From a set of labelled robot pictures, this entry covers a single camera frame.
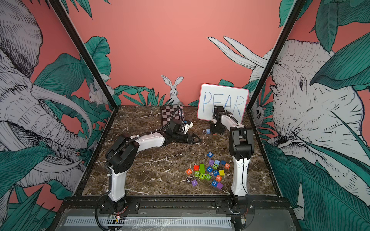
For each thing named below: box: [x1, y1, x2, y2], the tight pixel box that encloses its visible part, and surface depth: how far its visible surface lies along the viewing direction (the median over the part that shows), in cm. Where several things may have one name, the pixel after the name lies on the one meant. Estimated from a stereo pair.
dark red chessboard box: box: [161, 104, 180, 127], surface depth 117 cm
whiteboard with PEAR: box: [197, 83, 250, 124], surface depth 106 cm
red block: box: [193, 164, 200, 171], surface depth 90 cm
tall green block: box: [199, 163, 206, 174], surface depth 90 cm
